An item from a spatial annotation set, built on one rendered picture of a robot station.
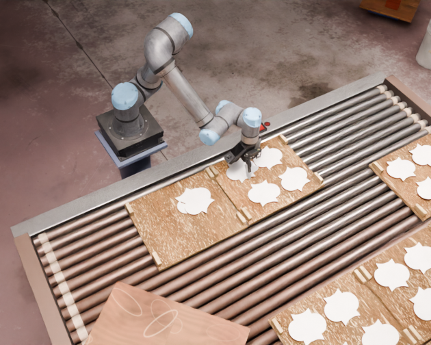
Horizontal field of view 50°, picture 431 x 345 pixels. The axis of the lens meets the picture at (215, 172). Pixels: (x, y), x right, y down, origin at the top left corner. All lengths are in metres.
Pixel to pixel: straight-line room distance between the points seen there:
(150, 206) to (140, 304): 0.49
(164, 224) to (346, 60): 2.83
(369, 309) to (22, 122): 2.86
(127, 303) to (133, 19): 3.38
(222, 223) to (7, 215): 1.76
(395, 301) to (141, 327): 0.95
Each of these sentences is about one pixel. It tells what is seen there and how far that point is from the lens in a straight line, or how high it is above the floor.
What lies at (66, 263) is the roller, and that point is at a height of 0.92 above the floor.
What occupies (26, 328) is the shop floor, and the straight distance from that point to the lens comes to 2.91.
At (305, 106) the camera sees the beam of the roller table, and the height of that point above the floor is 0.91.
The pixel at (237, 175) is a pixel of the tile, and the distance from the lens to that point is 2.09.
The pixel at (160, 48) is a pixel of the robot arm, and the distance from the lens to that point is 1.76.
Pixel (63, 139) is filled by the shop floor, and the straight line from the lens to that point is 3.62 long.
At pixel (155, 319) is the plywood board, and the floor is 1.04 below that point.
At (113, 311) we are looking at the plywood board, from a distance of 1.70.
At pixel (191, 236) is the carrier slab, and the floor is 0.94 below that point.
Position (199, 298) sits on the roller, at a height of 0.92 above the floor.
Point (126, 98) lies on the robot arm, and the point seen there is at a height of 1.19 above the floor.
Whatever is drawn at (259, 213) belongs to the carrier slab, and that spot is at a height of 0.94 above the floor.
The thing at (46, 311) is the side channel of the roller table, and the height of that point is 0.95.
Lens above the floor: 2.60
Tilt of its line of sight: 52 degrees down
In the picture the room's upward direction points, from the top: 3 degrees clockwise
